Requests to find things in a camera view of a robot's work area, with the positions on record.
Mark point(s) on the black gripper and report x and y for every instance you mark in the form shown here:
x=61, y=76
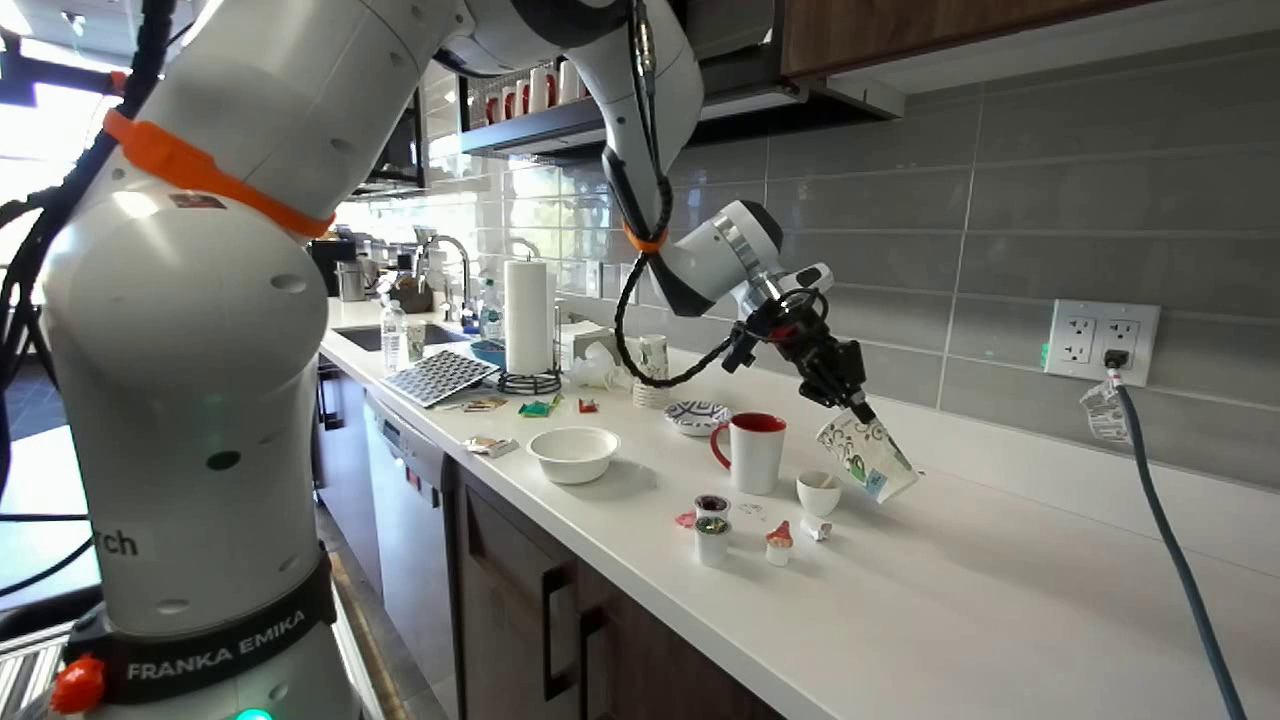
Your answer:
x=812, y=351

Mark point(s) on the clear glass cup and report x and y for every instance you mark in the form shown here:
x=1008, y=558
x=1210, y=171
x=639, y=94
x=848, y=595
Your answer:
x=874, y=463

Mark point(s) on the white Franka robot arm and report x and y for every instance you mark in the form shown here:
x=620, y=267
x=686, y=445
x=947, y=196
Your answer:
x=187, y=402

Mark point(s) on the small white cup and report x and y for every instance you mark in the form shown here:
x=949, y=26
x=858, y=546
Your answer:
x=819, y=494

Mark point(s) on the white creamer cup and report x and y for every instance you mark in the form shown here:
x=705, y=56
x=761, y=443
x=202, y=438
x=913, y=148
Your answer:
x=819, y=531

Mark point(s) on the creamer cup red lid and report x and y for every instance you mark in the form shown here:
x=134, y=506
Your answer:
x=783, y=539

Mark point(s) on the white printed paper cup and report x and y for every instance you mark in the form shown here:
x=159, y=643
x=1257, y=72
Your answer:
x=649, y=357

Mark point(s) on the white mug red inside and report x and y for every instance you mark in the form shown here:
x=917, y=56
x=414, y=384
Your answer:
x=744, y=453

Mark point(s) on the small coffee pod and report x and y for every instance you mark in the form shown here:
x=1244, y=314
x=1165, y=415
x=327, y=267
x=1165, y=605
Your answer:
x=712, y=506
x=712, y=541

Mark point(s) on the small red packet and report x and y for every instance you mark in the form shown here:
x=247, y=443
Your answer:
x=686, y=522

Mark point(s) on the white outlet with plug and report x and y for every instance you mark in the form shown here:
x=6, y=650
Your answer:
x=1081, y=343

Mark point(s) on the red sauce packet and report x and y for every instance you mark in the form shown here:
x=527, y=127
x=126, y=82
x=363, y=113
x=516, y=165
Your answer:
x=584, y=402

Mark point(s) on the crumpled clear plastic bag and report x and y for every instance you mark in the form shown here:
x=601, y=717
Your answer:
x=584, y=355

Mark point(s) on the white ceramic bowl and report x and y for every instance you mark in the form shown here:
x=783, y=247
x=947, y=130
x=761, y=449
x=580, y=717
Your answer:
x=575, y=453

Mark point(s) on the green foil packet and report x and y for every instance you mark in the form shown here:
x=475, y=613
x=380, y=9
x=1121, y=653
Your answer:
x=536, y=410

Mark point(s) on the white paper towel roll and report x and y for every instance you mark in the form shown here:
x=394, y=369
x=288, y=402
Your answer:
x=531, y=327

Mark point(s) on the clear snack packet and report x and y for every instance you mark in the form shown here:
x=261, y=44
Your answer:
x=491, y=445

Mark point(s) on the blue patterned container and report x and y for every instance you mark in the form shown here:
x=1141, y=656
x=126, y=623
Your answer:
x=491, y=355

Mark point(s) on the brown packet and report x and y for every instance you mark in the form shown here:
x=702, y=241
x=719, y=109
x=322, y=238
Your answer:
x=482, y=402

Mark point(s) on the wooden base cabinet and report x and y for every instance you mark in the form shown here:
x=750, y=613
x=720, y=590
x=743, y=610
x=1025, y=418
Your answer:
x=514, y=626

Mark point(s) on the grey grid drying rack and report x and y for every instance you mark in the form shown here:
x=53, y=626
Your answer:
x=441, y=378

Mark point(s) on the chrome faucet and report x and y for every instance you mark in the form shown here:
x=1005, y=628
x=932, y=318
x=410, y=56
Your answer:
x=463, y=263

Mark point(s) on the clear drinking glass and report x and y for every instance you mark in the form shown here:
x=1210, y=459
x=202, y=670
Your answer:
x=414, y=343

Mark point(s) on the kitchen sink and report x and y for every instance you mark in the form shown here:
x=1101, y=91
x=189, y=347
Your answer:
x=401, y=335

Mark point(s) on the dark kettle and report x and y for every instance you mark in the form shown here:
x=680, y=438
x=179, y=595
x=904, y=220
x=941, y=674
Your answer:
x=406, y=284

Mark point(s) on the stainless dishwasher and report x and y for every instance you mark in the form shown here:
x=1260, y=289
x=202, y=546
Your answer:
x=406, y=532

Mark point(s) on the clear plastic bottle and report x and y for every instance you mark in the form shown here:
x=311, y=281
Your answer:
x=388, y=335

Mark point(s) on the black coffee machine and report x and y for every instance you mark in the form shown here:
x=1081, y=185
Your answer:
x=355, y=267

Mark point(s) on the black shelving unit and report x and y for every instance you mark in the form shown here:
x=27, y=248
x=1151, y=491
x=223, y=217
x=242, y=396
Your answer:
x=399, y=145

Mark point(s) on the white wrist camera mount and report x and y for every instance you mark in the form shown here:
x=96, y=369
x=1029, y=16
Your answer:
x=810, y=281

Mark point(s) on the grey wall shelf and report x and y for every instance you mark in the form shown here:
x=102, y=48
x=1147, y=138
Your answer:
x=786, y=103

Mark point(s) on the wooden wall cabinet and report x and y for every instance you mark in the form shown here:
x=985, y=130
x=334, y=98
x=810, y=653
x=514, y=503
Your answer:
x=932, y=26

